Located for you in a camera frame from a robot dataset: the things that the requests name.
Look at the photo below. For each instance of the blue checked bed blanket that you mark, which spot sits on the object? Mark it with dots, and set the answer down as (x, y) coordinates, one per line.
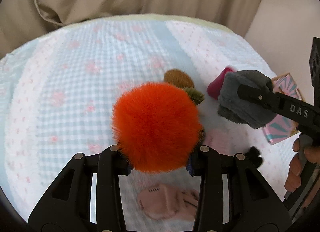
(57, 91)

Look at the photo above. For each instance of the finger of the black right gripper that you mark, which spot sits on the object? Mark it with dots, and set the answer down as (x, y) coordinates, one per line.
(267, 100)

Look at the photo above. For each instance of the black fuzzy item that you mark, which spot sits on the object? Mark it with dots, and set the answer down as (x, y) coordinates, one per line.
(254, 155)

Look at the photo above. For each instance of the cardboard box with pink pattern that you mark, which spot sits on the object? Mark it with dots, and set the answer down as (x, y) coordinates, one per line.
(282, 127)

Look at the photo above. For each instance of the pink device on bed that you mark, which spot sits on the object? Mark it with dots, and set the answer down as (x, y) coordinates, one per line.
(167, 202)

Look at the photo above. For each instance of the brown plush toy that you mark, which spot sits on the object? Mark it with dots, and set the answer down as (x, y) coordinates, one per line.
(183, 81)

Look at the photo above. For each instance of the magenta pouch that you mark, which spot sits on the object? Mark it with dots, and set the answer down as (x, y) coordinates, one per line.
(215, 86)

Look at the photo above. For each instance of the orange fluffy pom-pom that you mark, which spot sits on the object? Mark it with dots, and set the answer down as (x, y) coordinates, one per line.
(156, 126)

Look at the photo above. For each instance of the person's right hand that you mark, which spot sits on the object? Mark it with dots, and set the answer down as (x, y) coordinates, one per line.
(293, 180)

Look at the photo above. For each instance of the grey plush cloth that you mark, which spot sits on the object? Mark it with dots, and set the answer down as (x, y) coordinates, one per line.
(239, 98)

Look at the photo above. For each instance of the light pink soft item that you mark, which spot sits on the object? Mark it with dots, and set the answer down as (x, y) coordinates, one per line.
(219, 141)

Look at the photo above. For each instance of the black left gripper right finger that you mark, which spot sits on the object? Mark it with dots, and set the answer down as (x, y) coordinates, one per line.
(234, 196)

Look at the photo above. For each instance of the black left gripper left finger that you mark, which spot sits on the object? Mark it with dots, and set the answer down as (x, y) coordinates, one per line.
(85, 195)

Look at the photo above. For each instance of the green bed sheet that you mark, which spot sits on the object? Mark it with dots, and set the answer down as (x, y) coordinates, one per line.
(150, 17)

